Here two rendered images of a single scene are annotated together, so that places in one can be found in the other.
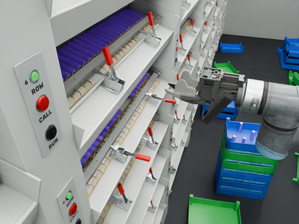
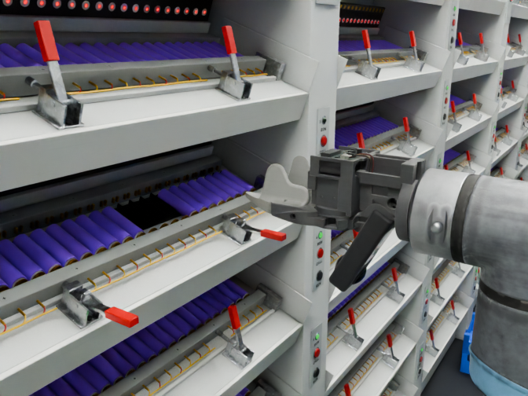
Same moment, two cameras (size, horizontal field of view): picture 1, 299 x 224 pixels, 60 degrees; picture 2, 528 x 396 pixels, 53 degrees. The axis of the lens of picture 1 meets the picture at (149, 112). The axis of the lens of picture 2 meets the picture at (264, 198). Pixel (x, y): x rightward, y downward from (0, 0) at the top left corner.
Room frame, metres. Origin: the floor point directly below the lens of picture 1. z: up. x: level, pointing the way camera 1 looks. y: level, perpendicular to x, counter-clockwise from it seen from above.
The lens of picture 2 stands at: (0.04, -0.24, 1.23)
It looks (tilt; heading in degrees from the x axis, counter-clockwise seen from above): 17 degrees down; 16
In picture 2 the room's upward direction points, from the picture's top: straight up
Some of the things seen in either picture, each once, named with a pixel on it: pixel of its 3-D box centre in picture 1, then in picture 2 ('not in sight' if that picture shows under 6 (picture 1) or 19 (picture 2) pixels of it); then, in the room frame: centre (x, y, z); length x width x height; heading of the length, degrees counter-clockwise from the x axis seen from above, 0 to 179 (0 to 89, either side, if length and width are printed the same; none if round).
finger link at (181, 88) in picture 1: (180, 88); (275, 187); (0.64, -0.09, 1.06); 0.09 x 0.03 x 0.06; 79
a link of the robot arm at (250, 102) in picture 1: (250, 96); (438, 214); (0.60, -0.27, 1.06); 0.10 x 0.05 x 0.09; 161
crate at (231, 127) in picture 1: (252, 135); not in sight; (1.16, -0.60, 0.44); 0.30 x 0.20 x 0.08; 79
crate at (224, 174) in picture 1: (244, 163); not in sight; (1.16, -0.60, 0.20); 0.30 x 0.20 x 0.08; 79
